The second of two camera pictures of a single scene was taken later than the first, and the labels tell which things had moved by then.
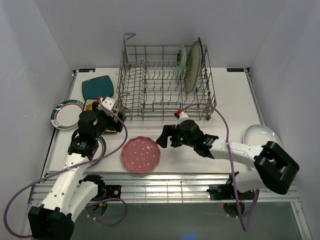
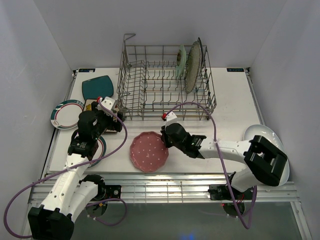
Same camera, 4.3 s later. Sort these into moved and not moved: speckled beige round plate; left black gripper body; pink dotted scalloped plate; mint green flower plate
Moved: pink dotted scalloped plate
Not moved: speckled beige round plate; mint green flower plate; left black gripper body
